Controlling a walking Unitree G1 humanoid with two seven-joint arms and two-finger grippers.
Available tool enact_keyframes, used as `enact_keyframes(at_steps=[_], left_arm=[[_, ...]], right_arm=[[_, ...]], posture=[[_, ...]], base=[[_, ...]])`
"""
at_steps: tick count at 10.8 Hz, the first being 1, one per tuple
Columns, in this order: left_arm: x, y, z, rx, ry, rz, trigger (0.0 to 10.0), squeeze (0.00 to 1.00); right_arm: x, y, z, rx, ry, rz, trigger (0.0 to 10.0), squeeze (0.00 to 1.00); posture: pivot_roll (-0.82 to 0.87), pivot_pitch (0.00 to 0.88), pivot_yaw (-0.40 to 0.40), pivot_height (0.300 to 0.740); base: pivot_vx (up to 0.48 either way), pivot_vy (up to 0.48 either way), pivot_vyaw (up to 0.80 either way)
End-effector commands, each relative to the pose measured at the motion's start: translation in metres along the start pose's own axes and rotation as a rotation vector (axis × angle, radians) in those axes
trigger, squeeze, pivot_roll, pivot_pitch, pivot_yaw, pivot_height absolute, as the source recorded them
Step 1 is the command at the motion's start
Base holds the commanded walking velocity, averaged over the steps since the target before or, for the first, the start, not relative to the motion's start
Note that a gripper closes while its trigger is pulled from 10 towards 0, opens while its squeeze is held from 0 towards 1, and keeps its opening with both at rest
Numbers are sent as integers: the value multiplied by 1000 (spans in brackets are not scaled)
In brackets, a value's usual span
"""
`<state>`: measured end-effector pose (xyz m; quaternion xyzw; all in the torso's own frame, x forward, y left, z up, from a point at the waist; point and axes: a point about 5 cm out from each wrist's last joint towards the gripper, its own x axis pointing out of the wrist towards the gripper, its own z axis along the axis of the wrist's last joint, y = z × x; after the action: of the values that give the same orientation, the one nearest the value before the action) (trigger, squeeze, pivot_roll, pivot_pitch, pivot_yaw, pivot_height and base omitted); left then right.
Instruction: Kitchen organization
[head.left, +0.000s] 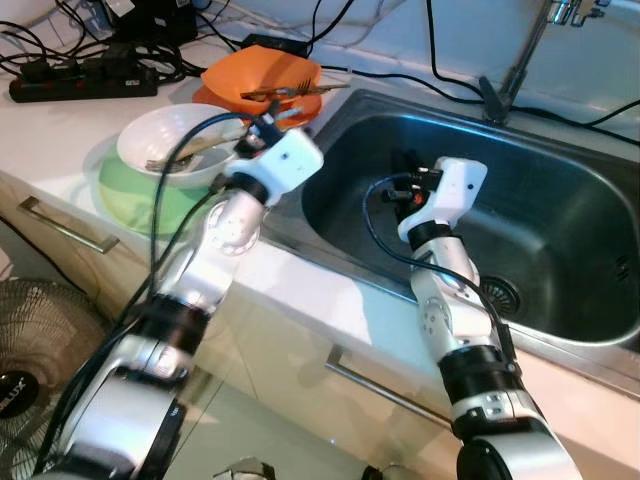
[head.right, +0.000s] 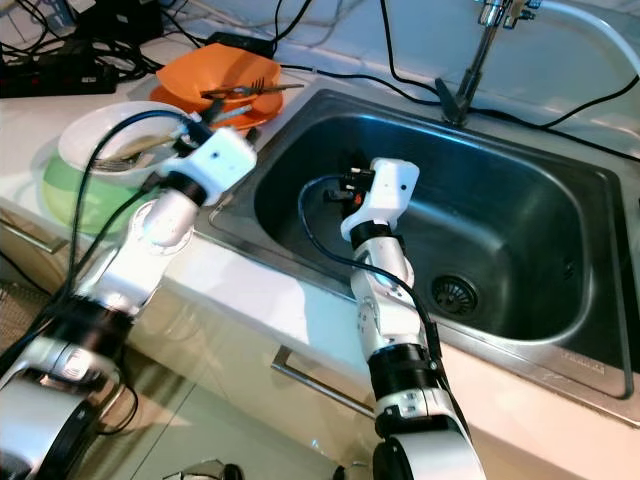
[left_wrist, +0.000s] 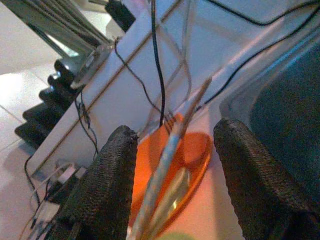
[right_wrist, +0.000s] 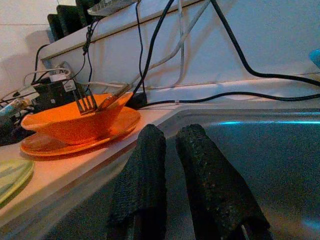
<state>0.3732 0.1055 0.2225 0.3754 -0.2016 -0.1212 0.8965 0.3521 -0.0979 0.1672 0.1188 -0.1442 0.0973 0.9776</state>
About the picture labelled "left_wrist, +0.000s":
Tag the stainless steel sink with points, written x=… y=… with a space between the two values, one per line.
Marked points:
x=287 y=112

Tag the black stepped object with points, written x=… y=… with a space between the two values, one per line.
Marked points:
x=45 y=112

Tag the metal spoon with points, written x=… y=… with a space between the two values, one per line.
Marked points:
x=180 y=192

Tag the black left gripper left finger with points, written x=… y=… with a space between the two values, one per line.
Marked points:
x=107 y=187

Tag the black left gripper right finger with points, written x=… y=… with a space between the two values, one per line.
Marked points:
x=255 y=195

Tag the green plate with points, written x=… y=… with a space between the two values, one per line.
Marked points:
x=177 y=237

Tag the white power adapter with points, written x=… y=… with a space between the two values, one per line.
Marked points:
x=48 y=211

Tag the large black power adapter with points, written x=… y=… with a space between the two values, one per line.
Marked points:
x=120 y=15

